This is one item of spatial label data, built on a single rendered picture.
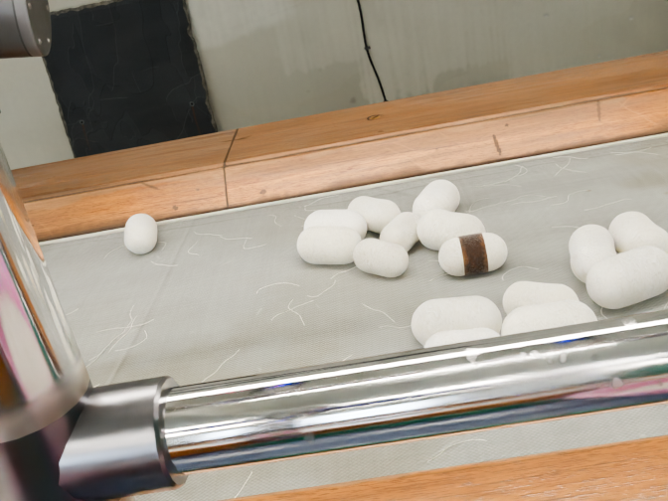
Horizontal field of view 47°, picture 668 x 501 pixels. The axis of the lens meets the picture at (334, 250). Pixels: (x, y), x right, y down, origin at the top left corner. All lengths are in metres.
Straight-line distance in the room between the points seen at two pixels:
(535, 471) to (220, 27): 2.24
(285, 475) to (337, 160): 0.29
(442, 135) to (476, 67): 1.99
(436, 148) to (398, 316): 0.19
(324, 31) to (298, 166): 1.90
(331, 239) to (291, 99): 2.06
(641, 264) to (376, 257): 0.12
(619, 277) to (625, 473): 0.12
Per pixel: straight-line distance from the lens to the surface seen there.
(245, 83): 2.44
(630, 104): 0.55
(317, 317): 0.37
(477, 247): 0.37
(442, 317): 0.31
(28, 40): 0.49
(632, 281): 0.34
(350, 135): 0.54
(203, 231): 0.50
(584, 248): 0.36
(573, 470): 0.23
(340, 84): 2.45
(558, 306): 0.31
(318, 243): 0.40
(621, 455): 0.23
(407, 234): 0.40
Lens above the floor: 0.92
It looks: 25 degrees down
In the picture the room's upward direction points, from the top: 12 degrees counter-clockwise
